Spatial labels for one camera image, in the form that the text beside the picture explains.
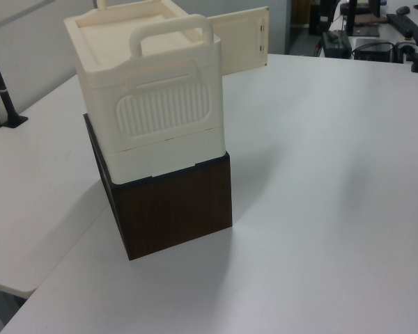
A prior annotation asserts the black computer tower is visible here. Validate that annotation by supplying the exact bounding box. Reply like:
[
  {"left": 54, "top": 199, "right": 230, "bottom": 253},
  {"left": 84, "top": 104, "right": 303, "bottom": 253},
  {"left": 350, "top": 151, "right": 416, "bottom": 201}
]
[{"left": 308, "top": 2, "right": 331, "bottom": 36}]

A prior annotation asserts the dark brown wooden box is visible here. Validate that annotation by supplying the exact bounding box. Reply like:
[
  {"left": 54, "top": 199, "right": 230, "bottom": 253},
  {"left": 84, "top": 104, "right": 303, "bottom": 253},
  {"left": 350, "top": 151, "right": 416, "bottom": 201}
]
[{"left": 82, "top": 113, "right": 233, "bottom": 261}]

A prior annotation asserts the black camera pole with clamp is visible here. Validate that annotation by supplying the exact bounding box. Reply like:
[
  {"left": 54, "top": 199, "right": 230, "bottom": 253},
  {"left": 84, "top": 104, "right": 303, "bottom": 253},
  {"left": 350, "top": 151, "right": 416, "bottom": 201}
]
[{"left": 0, "top": 30, "right": 29, "bottom": 129}]

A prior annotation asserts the black monitor stand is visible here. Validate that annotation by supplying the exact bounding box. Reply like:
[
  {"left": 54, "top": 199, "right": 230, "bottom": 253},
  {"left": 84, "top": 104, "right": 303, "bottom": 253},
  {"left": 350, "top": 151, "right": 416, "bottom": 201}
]
[{"left": 339, "top": 0, "right": 381, "bottom": 38}]

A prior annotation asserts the black keyboard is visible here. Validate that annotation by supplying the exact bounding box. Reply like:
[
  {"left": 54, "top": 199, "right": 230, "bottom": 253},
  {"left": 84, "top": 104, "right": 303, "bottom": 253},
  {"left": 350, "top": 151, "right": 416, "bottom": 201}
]
[{"left": 386, "top": 13, "right": 418, "bottom": 41}]

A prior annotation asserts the cream plastic storage cabinet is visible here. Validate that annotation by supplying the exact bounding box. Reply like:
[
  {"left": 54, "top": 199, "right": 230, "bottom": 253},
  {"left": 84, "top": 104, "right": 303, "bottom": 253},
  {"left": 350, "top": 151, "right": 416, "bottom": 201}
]
[{"left": 63, "top": 0, "right": 226, "bottom": 185}]

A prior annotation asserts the black electronics box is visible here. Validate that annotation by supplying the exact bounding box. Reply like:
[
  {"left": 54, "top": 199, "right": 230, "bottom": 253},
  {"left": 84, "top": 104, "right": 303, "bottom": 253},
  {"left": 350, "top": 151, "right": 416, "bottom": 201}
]
[{"left": 354, "top": 38, "right": 395, "bottom": 63}]

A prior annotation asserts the cream plastic cabinet door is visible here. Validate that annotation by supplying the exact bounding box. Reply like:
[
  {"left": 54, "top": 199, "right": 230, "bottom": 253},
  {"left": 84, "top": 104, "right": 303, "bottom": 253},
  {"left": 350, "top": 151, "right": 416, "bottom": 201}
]
[{"left": 208, "top": 6, "right": 270, "bottom": 77}]

